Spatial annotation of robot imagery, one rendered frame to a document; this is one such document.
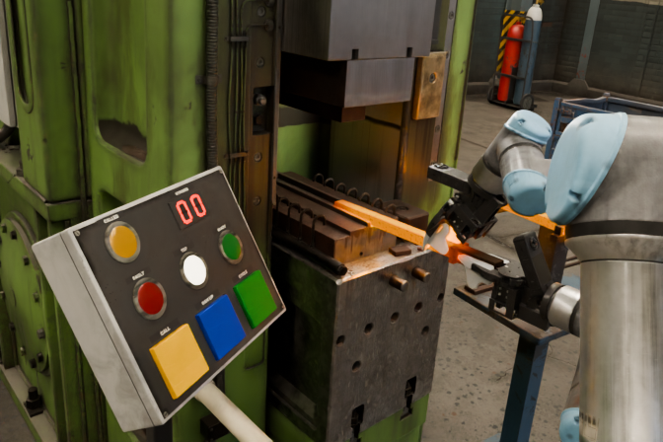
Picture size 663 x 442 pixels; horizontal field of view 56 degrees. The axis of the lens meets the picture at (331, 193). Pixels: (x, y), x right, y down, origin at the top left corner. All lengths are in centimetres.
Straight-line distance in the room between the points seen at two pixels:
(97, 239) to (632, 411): 64
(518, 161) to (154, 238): 58
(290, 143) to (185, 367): 104
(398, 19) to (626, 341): 88
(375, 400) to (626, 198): 108
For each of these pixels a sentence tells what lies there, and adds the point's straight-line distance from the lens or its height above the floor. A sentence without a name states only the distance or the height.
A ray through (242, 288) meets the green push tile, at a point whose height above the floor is 104.
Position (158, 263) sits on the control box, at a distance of 91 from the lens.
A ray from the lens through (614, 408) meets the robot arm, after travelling 64.
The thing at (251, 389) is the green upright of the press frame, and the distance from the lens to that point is 159.
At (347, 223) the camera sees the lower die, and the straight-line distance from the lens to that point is 141.
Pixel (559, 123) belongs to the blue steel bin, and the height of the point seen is 51.
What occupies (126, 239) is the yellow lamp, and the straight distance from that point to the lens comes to 88.
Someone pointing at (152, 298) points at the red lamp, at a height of 109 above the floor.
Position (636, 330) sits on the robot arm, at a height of 123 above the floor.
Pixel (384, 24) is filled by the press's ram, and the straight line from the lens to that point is 130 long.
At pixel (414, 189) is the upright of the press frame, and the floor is 98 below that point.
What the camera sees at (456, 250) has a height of 102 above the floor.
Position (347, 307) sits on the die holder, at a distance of 137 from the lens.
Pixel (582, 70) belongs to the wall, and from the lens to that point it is 1064.
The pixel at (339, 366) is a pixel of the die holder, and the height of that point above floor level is 70.
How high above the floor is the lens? 151
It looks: 19 degrees down
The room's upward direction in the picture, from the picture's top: 4 degrees clockwise
